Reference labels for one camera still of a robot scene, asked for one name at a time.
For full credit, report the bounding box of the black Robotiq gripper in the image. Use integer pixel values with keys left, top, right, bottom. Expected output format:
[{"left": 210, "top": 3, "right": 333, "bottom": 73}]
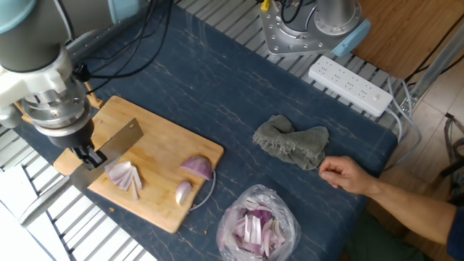
[{"left": 46, "top": 119, "right": 108, "bottom": 170}]

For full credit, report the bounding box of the pale red onion quarter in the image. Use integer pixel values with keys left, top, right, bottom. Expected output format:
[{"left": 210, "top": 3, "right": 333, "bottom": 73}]
[{"left": 104, "top": 159, "right": 143, "bottom": 200}]

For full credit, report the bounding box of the steel cleaver knife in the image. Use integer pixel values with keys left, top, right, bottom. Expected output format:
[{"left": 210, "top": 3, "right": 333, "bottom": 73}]
[{"left": 17, "top": 117, "right": 145, "bottom": 228}]

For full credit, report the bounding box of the person's bare forearm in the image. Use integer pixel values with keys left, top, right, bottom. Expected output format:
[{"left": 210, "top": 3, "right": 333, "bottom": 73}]
[{"left": 369, "top": 177, "right": 457, "bottom": 246}]

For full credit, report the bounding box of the person's bare hand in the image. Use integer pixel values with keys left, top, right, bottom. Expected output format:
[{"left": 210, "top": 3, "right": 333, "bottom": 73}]
[{"left": 318, "top": 155, "right": 378, "bottom": 196}]

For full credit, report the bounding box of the wooden peg rack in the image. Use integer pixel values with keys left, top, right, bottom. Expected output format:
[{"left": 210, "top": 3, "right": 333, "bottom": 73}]
[{"left": 13, "top": 81, "right": 105, "bottom": 126}]

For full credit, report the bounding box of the wooden cutting board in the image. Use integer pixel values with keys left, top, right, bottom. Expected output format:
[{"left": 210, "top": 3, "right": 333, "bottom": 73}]
[{"left": 53, "top": 95, "right": 225, "bottom": 235}]

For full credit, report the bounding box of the small pale onion wedge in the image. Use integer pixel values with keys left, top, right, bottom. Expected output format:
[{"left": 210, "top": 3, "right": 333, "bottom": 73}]
[{"left": 175, "top": 181, "right": 193, "bottom": 207}]

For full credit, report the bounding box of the purple skinned onion piece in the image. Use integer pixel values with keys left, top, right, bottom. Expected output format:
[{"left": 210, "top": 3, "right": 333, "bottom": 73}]
[{"left": 180, "top": 155, "right": 213, "bottom": 181}]

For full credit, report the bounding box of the white paper sheet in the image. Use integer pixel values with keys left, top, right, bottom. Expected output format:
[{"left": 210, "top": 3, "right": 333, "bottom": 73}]
[{"left": 0, "top": 165, "right": 70, "bottom": 261}]

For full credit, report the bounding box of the plastic bag of onion slices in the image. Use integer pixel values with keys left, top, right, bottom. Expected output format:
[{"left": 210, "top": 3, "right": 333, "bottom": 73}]
[{"left": 216, "top": 183, "right": 302, "bottom": 261}]

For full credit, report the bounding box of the grey-green cloth rag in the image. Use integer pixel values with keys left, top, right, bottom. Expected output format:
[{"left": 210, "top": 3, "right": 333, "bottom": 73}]
[{"left": 252, "top": 114, "right": 330, "bottom": 171}]

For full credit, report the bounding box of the white power strip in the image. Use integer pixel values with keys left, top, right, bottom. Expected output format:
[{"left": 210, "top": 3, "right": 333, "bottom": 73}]
[{"left": 307, "top": 54, "right": 394, "bottom": 118}]

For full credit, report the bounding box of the dark green trouser leg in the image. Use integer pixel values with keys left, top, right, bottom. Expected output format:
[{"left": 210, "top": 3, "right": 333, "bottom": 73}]
[{"left": 344, "top": 210, "right": 432, "bottom": 261}]

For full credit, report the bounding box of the swivel office chair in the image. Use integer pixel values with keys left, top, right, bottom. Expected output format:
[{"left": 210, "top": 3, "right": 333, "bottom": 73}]
[{"left": 440, "top": 112, "right": 464, "bottom": 199}]

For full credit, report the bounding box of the dark blue shirt sleeve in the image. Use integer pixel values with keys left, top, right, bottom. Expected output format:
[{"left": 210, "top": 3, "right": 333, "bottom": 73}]
[{"left": 447, "top": 206, "right": 464, "bottom": 260}]

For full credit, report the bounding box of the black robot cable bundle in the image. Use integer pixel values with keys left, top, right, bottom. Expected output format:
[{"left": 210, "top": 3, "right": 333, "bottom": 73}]
[{"left": 54, "top": 0, "right": 302, "bottom": 95}]

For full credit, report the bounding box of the aluminium frame bar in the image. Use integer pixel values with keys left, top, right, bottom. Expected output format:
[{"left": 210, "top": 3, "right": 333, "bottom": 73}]
[
  {"left": 407, "top": 21, "right": 464, "bottom": 102},
  {"left": 67, "top": 0, "right": 167, "bottom": 55}
]

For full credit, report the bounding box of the metal wire hanging loop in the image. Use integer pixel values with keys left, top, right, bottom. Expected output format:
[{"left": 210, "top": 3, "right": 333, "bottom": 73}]
[{"left": 188, "top": 168, "right": 218, "bottom": 212}]

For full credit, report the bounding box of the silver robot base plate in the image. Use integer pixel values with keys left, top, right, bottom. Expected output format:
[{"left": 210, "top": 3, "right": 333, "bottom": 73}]
[{"left": 260, "top": 0, "right": 338, "bottom": 57}]

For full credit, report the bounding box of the grey power strip cable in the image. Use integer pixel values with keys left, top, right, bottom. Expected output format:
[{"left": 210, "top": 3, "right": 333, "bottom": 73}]
[{"left": 384, "top": 75, "right": 423, "bottom": 171}]

